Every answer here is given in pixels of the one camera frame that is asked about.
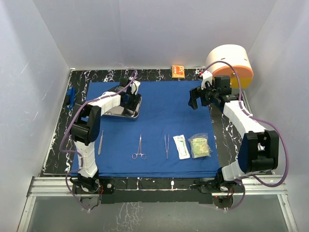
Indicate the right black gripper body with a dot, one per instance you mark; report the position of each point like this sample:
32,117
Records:
207,95

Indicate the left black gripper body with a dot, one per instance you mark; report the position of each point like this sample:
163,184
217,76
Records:
132,101

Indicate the metal instrument tray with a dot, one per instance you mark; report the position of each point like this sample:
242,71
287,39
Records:
120,112

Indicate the steel scalpel handle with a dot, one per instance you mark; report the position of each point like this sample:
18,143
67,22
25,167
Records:
100,143

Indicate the pink cylindrical tissue phantom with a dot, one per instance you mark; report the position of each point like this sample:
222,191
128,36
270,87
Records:
231,60

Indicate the white packet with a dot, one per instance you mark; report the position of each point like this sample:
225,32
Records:
180,143

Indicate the green suture packet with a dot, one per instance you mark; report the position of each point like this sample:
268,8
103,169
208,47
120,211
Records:
199,146

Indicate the blue surgical drape cloth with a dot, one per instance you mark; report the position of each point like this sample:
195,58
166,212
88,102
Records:
164,110

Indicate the steel ring-handle scissors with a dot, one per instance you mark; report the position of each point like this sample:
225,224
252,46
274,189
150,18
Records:
139,152

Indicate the steel forceps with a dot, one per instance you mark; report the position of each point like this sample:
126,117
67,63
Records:
166,140

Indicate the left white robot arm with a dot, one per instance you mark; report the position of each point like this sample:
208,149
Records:
86,127

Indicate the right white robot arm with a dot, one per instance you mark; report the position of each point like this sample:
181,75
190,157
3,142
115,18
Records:
259,149

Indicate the small orange circuit board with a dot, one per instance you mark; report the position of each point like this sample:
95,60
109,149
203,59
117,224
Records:
177,71

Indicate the small blue plastic clip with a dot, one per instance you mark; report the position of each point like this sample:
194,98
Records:
69,98

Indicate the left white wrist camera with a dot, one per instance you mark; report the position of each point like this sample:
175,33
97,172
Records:
135,87

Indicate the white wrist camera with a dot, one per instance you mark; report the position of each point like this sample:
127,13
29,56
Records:
135,87
206,76

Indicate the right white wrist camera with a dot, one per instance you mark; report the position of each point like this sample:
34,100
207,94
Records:
206,76

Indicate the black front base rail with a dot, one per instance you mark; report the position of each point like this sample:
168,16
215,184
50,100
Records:
167,190

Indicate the aluminium frame extrusion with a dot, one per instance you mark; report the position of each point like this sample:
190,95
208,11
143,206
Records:
155,205

